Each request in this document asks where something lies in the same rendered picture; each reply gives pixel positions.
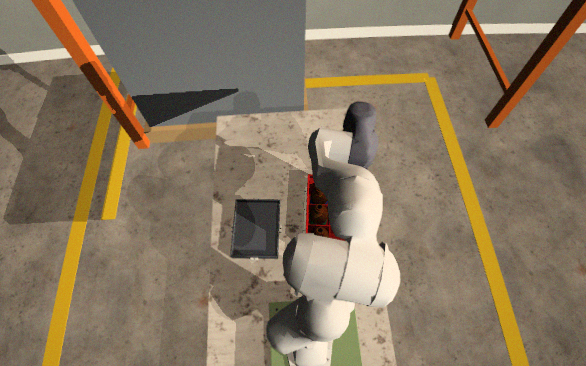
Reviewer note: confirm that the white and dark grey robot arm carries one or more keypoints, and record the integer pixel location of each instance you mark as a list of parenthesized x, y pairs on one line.
[(322, 269)]

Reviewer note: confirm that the red plastic crate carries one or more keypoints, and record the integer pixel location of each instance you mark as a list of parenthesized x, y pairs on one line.
[(309, 227)]

